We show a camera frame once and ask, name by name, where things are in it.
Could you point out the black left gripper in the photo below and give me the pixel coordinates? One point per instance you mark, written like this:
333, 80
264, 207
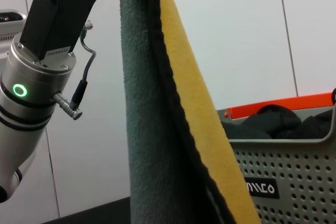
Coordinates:
60, 11

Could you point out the grey yellow microfiber towel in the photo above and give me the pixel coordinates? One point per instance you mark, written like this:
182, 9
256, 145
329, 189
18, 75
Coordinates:
147, 103

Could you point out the grey perforated plastic storage box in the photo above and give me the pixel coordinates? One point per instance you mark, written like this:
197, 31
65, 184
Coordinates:
302, 176

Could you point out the small silver connector plug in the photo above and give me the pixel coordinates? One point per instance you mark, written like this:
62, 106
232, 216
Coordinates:
87, 24

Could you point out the black cloth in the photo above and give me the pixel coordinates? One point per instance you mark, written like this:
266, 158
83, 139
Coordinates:
275, 127

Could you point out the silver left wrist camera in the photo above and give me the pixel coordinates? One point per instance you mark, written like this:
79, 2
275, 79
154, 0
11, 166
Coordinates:
10, 22

